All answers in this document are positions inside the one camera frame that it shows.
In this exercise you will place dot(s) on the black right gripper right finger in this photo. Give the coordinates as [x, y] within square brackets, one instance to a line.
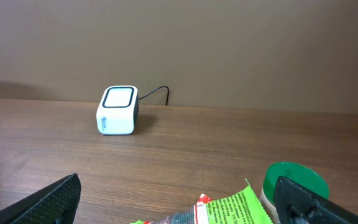
[296, 204]

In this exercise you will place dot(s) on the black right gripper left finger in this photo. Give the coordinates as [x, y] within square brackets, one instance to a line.
[55, 204]

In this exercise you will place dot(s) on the green lid sauce jar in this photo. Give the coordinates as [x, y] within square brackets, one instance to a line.
[300, 174]

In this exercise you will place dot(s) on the colourful candy bag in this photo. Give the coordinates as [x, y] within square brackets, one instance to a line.
[244, 207]

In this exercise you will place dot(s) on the white barcode scanner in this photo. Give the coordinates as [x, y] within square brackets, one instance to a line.
[118, 110]

